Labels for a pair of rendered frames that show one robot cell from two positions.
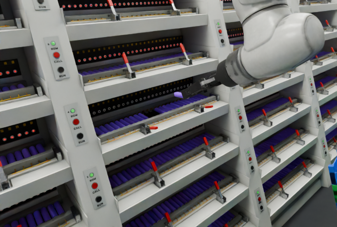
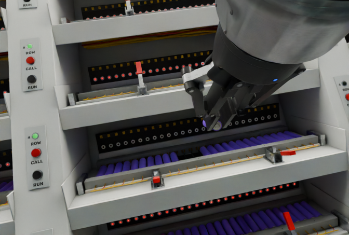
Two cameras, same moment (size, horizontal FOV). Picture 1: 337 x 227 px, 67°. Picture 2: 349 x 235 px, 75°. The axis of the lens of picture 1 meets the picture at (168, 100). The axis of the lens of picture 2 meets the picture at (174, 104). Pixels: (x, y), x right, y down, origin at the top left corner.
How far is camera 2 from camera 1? 0.52 m
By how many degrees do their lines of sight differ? 32
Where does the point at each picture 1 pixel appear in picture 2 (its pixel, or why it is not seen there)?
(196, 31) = not seen: hidden behind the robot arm
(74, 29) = (64, 29)
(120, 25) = (132, 22)
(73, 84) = (45, 99)
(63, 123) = (19, 152)
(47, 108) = (6, 130)
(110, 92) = (100, 114)
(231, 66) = not seen: outside the picture
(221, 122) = (335, 188)
